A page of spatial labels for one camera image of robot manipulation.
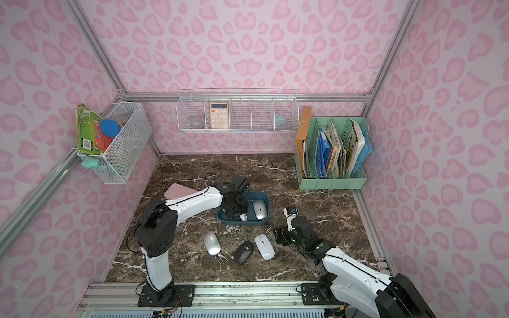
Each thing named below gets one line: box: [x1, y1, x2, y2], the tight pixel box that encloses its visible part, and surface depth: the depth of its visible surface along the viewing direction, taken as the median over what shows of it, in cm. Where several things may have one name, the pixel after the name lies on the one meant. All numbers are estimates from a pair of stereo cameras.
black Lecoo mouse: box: [233, 241, 255, 266], surface depth 84 cm
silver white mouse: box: [252, 198, 268, 220], surface depth 95 cm
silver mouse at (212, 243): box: [203, 230, 222, 257], surface depth 87 cm
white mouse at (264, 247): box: [254, 233, 276, 262], surface depth 85 cm
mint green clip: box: [80, 157, 101, 169], surface depth 65 cm
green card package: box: [76, 103, 112, 155], surface depth 72 cm
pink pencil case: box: [164, 182, 199, 200], surface depth 105 cm
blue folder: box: [316, 126, 332, 178], surface depth 95 cm
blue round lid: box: [99, 119, 122, 138], surface depth 76 cm
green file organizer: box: [293, 115, 370, 191], surface depth 100 cm
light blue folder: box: [350, 128, 374, 178], surface depth 94 cm
